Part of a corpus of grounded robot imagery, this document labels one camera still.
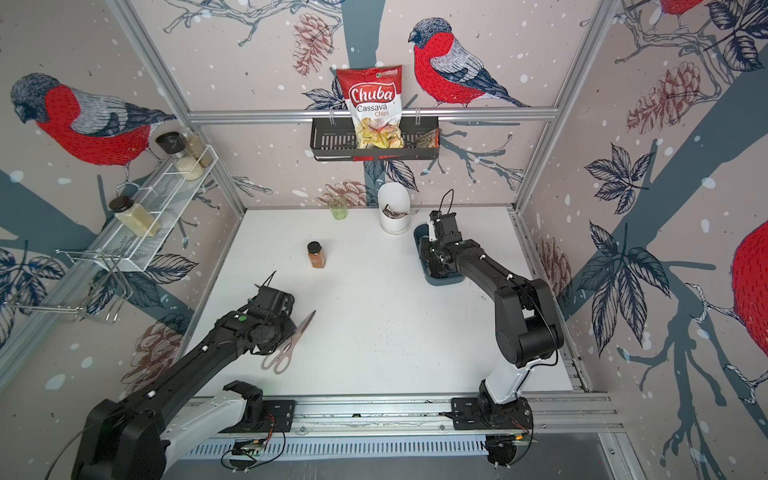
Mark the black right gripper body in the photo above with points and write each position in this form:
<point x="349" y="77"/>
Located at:
<point x="430" y="250"/>

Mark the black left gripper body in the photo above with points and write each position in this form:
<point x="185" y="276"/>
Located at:
<point x="281" y="328"/>

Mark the teal plastic storage box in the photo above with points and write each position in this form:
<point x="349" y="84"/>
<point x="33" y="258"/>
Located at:
<point x="433" y="273"/>

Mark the pink kitchen scissors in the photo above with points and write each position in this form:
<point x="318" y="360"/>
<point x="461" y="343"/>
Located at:
<point x="279" y="361"/>

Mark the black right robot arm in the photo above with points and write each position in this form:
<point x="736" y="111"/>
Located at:
<point x="526" y="323"/>

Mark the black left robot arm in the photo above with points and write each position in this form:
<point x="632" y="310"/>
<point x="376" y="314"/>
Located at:
<point x="143" y="435"/>

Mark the white cylindrical utensil holder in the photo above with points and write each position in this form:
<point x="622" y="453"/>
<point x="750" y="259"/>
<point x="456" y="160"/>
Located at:
<point x="394" y="205"/>

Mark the red pepper spice jar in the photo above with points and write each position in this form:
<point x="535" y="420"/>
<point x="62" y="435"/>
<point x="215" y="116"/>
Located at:
<point x="316" y="254"/>

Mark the green glass cup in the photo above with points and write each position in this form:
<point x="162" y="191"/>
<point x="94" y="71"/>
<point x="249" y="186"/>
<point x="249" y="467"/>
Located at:
<point x="339" y="207"/>

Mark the yellow spice jar on shelf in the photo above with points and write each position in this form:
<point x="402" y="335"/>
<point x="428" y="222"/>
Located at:
<point x="134" y="217"/>

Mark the red Chuba chips bag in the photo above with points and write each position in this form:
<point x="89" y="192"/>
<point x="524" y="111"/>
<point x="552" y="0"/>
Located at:
<point x="373" y="98"/>

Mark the glass jar behind on shelf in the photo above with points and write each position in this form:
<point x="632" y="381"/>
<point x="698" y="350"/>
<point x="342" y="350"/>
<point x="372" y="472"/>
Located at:
<point x="197" y="148"/>

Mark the black-lid spice jar on shelf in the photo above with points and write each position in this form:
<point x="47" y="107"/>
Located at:
<point x="172" y="143"/>

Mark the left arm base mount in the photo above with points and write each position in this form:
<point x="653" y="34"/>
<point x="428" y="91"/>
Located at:
<point x="260" y="415"/>

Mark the circuit board with wires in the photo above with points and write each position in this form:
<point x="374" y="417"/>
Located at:
<point x="245" y="456"/>

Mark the black wall basket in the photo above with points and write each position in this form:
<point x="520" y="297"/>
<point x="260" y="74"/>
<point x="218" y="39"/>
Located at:
<point x="343" y="140"/>

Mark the white wire wall shelf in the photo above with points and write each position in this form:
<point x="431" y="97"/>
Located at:
<point x="164" y="196"/>

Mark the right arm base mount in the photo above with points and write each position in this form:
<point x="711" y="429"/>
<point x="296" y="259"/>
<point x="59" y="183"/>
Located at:
<point x="477" y="413"/>

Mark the wire rack hooks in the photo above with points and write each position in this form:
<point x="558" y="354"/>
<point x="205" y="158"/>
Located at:
<point x="69" y="285"/>

